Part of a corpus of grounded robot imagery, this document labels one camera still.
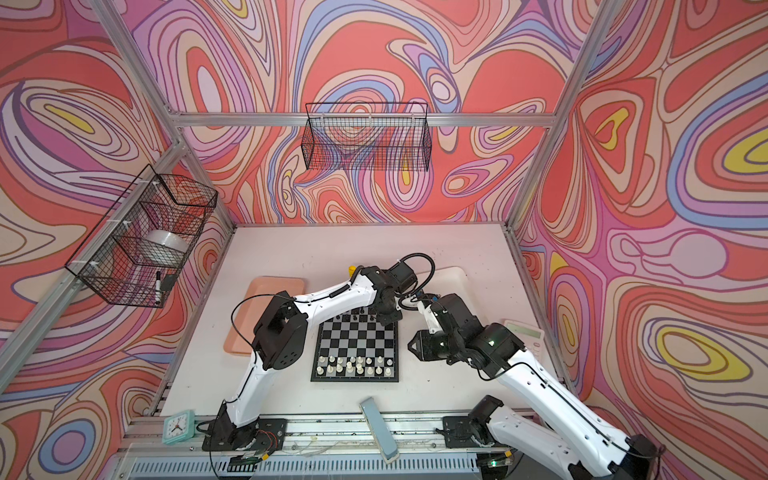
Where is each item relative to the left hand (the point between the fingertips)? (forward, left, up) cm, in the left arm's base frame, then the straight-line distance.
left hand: (395, 311), depth 92 cm
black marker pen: (-5, +59, +21) cm, 63 cm away
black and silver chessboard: (-11, +12, -2) cm, 16 cm away
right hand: (-18, -5, +11) cm, 21 cm away
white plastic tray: (+13, -20, -3) cm, 24 cm away
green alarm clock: (-31, +55, -2) cm, 63 cm away
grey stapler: (-31, +4, -4) cm, 32 cm away
